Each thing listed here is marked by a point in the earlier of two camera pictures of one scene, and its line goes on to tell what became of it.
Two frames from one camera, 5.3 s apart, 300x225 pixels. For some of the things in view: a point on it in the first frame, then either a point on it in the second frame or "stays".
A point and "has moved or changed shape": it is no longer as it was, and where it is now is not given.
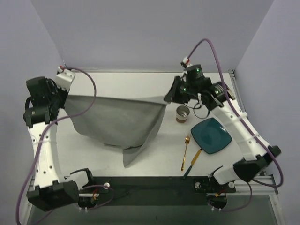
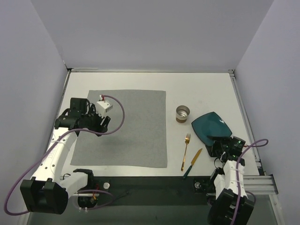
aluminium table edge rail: x=84 y=70 stays
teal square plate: x=211 y=135 has moved or changed shape
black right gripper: x=174 y=88 -> x=215 y=145
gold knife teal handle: x=192 y=163 stays
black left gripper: x=59 y=94 -> x=101 y=124
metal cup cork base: x=182 y=112 stays
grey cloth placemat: x=128 y=123 has moved or changed shape
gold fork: x=187 y=138 stays
